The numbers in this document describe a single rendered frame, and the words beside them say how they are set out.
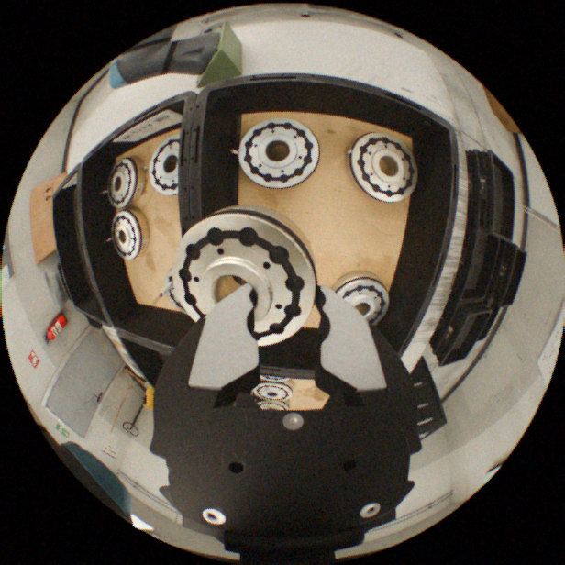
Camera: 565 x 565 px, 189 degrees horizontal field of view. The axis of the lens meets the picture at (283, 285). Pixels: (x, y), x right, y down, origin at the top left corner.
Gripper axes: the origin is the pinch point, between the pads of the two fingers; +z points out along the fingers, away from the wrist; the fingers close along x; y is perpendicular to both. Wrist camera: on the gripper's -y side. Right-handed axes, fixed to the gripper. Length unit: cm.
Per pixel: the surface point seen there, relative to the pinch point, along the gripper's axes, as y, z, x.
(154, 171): -10.3, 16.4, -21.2
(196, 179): -7.3, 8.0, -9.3
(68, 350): 146, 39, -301
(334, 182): -7.3, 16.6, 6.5
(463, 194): -15, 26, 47
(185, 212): -3.8, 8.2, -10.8
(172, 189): -6.6, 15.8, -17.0
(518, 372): 97, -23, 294
